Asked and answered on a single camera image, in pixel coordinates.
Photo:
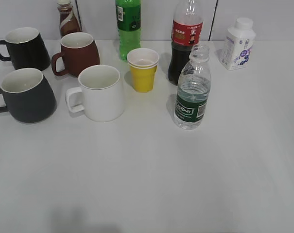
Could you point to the green soda bottle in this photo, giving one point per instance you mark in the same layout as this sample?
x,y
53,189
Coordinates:
x,y
128,15

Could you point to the dark grey mug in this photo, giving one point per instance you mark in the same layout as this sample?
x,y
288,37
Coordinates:
x,y
28,95

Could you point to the yellow paper cup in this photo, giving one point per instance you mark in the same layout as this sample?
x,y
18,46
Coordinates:
x,y
143,66

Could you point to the brown drink bottle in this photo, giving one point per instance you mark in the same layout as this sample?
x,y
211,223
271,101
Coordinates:
x,y
68,22

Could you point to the dark red mug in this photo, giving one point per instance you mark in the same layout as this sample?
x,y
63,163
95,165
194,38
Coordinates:
x,y
78,52

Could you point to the clear water bottle green label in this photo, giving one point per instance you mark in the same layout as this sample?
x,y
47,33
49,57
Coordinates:
x,y
193,89

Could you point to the black mug white interior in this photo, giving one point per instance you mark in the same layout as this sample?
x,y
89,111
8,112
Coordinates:
x,y
26,49

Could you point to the cola bottle red label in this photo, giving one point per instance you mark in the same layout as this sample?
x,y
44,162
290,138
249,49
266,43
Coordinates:
x,y
186,32

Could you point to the white milk carton bottle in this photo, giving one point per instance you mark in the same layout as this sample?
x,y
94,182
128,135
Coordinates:
x,y
238,44

